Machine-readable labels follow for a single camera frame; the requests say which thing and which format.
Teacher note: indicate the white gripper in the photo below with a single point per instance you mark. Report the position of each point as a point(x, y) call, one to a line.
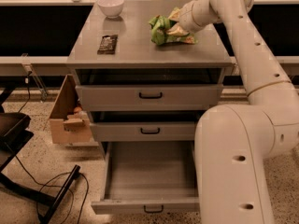
point(187, 18)

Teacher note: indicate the green rice chip bag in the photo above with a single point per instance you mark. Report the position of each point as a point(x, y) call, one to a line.
point(158, 27)

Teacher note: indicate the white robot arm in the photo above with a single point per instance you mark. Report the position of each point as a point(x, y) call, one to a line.
point(232, 141)

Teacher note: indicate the grey top drawer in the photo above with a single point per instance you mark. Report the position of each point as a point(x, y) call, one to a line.
point(148, 97)

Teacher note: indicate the grey drawer cabinet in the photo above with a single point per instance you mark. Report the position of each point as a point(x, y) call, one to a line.
point(138, 61)

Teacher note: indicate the grey middle drawer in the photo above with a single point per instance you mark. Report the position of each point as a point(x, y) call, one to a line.
point(143, 131)

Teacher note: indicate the grey open bottom drawer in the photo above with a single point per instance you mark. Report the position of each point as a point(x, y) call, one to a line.
point(149, 178)

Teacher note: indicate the white bowl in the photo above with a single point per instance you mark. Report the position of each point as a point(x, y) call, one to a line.
point(111, 8)

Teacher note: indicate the orange ball in box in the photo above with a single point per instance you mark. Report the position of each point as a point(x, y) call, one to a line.
point(77, 109)

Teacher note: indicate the cardboard box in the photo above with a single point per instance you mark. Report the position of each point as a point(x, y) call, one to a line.
point(65, 126)

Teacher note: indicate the black chair base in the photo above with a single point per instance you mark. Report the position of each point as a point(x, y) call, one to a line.
point(13, 137)

